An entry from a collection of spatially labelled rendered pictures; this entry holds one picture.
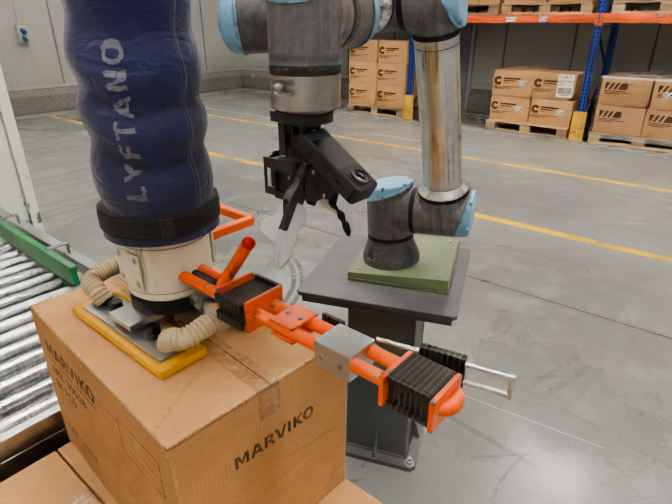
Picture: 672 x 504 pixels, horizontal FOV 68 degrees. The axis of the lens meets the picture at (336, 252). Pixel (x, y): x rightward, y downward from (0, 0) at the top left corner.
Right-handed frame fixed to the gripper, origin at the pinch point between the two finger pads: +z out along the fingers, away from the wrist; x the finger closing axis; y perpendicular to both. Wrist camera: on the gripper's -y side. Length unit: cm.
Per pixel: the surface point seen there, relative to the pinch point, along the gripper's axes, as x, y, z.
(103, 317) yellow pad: 13, 48, 25
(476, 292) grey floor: -212, 66, 122
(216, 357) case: 4.4, 23.0, 27.2
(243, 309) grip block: 4.6, 13.2, 12.6
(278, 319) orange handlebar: 2.8, 6.6, 12.6
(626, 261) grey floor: -320, 7, 122
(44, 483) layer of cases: 30, 61, 67
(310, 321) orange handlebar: -0.9, 3.2, 13.3
